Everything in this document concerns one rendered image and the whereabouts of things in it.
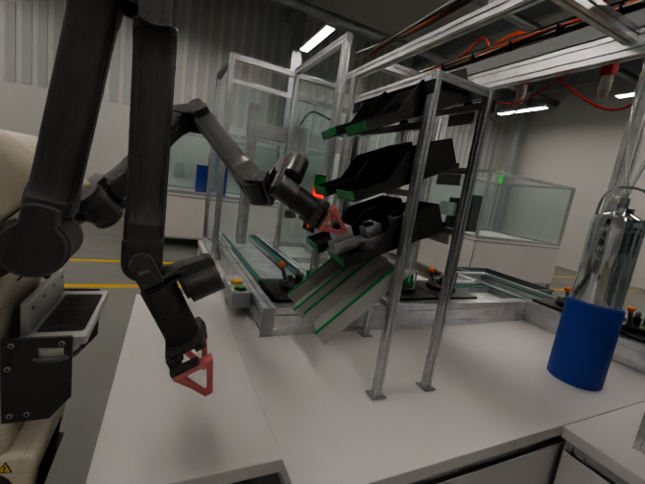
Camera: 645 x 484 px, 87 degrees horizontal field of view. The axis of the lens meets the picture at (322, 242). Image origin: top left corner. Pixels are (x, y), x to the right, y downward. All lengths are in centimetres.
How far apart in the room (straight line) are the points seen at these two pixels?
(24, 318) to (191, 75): 873
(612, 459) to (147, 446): 101
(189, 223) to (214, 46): 485
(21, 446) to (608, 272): 153
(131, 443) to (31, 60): 912
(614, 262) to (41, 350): 144
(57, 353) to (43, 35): 907
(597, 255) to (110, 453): 135
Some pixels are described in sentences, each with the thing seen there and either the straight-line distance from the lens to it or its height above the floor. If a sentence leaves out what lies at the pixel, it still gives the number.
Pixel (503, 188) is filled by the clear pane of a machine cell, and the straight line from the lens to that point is 630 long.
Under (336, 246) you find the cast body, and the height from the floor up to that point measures 123.
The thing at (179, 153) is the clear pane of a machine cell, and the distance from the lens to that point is 611.
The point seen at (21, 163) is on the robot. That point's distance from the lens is 75.
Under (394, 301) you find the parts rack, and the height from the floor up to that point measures 112.
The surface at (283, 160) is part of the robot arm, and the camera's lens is 84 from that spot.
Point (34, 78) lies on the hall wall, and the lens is 957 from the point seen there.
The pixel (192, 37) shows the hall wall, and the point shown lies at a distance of 954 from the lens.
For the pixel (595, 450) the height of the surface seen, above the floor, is 85.
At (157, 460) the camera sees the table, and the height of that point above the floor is 86.
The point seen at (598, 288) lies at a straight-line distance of 136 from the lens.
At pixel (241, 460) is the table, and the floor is 86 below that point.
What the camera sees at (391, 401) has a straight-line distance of 97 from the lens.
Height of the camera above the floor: 137
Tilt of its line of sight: 9 degrees down
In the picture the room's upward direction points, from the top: 8 degrees clockwise
